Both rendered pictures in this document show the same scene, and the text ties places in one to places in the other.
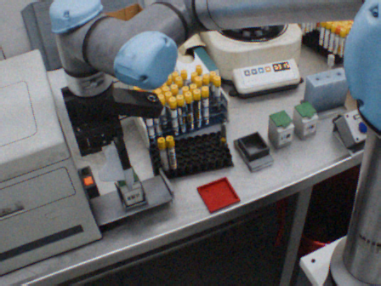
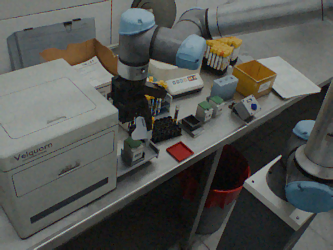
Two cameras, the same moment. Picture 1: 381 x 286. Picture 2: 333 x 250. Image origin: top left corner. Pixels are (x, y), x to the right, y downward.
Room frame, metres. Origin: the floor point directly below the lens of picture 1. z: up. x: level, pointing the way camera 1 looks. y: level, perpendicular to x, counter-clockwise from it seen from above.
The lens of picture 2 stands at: (-0.13, 0.37, 1.68)
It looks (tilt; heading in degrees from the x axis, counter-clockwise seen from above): 41 degrees down; 339
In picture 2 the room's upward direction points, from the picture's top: 9 degrees clockwise
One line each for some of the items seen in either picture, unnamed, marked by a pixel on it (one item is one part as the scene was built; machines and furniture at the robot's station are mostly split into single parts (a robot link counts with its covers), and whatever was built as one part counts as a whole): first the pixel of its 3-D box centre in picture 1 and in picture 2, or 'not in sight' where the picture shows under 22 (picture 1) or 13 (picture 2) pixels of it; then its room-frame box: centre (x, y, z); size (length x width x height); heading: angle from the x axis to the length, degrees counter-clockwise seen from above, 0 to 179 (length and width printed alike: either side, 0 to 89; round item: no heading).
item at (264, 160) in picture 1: (253, 148); (191, 124); (0.72, -0.05, 0.89); 0.09 x 0.05 x 0.04; 26
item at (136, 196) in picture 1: (129, 188); (133, 150); (0.57, 0.19, 0.95); 0.05 x 0.04 x 0.06; 26
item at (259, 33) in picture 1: (250, 29); not in sight; (1.07, -0.06, 0.97); 0.15 x 0.15 x 0.07
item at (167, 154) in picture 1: (188, 141); (156, 121); (0.70, 0.09, 0.93); 0.17 x 0.09 x 0.11; 104
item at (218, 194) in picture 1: (218, 194); (179, 151); (0.60, 0.02, 0.88); 0.07 x 0.07 x 0.01; 26
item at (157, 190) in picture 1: (122, 199); (126, 159); (0.56, 0.21, 0.92); 0.21 x 0.07 x 0.05; 116
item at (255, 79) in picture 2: not in sight; (252, 79); (0.93, -0.40, 0.93); 0.13 x 0.13 x 0.10; 22
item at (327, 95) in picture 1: (326, 92); (223, 90); (0.87, -0.23, 0.92); 0.10 x 0.07 x 0.10; 110
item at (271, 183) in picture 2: not in sight; (295, 173); (0.40, -0.27, 0.95); 0.15 x 0.15 x 0.10
